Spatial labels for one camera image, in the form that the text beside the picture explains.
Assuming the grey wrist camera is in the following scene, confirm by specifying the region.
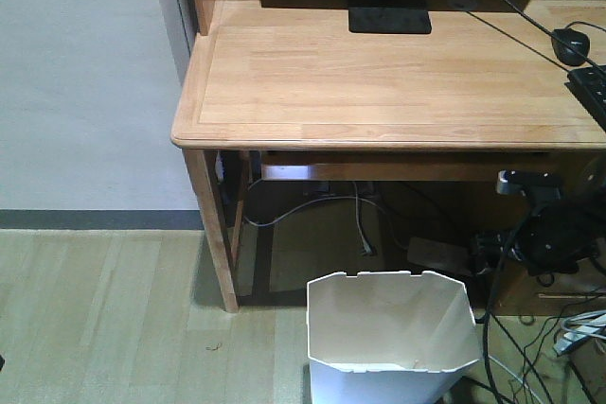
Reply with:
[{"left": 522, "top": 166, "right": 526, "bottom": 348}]
[{"left": 496, "top": 170, "right": 563, "bottom": 203}]

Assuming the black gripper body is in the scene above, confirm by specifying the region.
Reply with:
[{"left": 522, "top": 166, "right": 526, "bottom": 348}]
[{"left": 471, "top": 229, "right": 535, "bottom": 276}]

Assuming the grey cable under desk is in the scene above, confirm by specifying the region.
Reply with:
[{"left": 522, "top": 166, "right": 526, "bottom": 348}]
[{"left": 242, "top": 180, "right": 380, "bottom": 258}]

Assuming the wooden desk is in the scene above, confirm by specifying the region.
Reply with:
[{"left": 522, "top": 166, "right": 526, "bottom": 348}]
[{"left": 171, "top": 0, "right": 605, "bottom": 312}]

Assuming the black computer mouse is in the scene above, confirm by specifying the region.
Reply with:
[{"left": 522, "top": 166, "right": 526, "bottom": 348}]
[{"left": 551, "top": 28, "right": 590, "bottom": 67}]

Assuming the black keyboard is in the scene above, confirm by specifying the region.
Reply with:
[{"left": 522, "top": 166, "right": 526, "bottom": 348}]
[{"left": 567, "top": 65, "right": 606, "bottom": 130}]

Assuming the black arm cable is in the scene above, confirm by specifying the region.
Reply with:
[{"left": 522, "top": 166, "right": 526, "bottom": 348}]
[{"left": 482, "top": 207, "right": 541, "bottom": 404}]

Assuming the black monitor stand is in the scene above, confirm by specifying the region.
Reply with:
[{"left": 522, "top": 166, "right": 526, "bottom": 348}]
[{"left": 347, "top": 0, "right": 432, "bottom": 35}]

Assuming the white power strip under desk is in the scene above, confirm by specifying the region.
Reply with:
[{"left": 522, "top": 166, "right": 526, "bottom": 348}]
[{"left": 407, "top": 237, "right": 473, "bottom": 276}]

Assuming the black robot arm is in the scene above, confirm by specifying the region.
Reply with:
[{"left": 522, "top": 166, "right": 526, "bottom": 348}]
[{"left": 470, "top": 191, "right": 605, "bottom": 276}]

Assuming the white plastic trash bin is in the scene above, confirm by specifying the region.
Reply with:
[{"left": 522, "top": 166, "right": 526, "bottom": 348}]
[{"left": 307, "top": 271, "right": 482, "bottom": 403}]

